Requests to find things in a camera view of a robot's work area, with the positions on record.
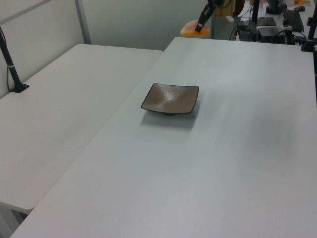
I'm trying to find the black electronics box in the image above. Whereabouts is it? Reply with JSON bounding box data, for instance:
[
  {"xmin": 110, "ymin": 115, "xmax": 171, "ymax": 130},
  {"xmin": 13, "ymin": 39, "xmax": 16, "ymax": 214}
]
[{"xmin": 257, "ymin": 25, "xmax": 296, "ymax": 45}]

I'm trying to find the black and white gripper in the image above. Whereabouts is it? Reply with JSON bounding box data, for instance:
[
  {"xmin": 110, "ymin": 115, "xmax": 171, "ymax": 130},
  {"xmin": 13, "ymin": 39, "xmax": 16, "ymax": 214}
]
[{"xmin": 195, "ymin": 0, "xmax": 225, "ymax": 33}]

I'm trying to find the thin black upright pole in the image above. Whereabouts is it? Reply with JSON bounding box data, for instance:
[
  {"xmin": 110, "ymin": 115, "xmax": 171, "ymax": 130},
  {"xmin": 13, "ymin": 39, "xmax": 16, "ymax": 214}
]
[{"xmin": 251, "ymin": 0, "xmax": 260, "ymax": 42}]

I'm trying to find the flat black pad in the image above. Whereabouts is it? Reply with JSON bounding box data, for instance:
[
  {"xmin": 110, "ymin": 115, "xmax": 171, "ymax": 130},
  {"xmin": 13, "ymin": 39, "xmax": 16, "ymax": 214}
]
[{"xmin": 256, "ymin": 17, "xmax": 277, "ymax": 27}]

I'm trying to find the square brown ceramic plate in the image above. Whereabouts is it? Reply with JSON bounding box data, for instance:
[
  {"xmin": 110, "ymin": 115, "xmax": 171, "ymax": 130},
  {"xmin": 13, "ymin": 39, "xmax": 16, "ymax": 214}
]
[{"xmin": 140, "ymin": 82, "xmax": 200, "ymax": 117}]

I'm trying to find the black monitor stand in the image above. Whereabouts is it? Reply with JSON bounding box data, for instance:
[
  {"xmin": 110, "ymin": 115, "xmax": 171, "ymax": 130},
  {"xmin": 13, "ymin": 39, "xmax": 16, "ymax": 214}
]
[{"xmin": 265, "ymin": 0, "xmax": 288, "ymax": 15}]

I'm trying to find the black camera pole with base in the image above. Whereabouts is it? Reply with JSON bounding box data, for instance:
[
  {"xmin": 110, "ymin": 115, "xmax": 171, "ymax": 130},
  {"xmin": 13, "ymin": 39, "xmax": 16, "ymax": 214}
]
[{"xmin": 0, "ymin": 25, "xmax": 30, "ymax": 94}]

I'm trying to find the black keyboard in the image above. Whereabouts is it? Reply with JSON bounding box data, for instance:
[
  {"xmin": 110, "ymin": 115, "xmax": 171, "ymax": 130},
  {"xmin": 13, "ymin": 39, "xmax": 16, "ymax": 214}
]
[{"xmin": 284, "ymin": 9, "xmax": 305, "ymax": 32}]

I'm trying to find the black clamped stand pole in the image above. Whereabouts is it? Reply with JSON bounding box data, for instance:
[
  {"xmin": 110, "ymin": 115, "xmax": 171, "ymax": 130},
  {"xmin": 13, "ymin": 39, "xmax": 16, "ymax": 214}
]
[{"xmin": 300, "ymin": 9, "xmax": 317, "ymax": 53}]

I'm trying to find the grey partition frame post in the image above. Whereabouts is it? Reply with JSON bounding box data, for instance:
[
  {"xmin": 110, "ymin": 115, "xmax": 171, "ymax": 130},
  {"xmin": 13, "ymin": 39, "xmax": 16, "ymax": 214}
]
[{"xmin": 75, "ymin": 0, "xmax": 92, "ymax": 46}]

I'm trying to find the wooden panel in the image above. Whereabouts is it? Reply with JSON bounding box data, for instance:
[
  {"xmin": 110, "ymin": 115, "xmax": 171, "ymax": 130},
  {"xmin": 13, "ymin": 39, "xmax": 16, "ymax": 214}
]
[{"xmin": 213, "ymin": 0, "xmax": 235, "ymax": 18}]

